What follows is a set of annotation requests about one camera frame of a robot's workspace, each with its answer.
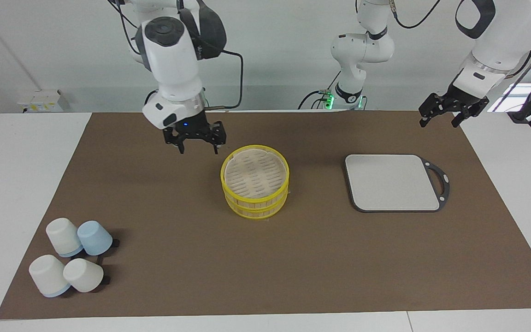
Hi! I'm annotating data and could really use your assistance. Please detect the brown table mat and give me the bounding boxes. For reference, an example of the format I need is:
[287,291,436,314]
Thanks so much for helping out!
[0,112,531,320]

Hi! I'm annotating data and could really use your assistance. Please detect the white plastic cup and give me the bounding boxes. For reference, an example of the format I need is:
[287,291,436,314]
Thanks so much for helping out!
[29,255,69,296]
[63,258,104,293]
[46,218,83,255]

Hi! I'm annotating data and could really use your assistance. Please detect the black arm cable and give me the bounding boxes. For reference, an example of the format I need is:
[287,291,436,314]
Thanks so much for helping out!
[352,0,441,29]
[109,0,244,111]

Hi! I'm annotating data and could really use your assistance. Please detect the white box yellow labels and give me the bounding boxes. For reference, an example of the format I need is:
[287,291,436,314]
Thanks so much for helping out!
[18,89,66,113]

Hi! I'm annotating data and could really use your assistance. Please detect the grey cutting board black rim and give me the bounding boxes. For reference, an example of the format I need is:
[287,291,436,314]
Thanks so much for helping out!
[344,154,450,213]

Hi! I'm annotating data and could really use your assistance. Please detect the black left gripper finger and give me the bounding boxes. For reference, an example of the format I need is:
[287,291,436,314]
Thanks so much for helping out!
[451,109,472,129]
[419,93,451,128]

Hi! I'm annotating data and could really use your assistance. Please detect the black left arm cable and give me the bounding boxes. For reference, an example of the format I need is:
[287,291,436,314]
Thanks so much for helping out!
[352,0,441,29]

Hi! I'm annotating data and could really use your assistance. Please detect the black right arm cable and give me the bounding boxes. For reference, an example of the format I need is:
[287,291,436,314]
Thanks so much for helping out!
[109,0,244,111]

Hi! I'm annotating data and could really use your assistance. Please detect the yellow bamboo steamer basket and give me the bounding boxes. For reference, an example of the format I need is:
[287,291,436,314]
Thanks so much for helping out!
[221,144,290,206]
[224,187,289,220]

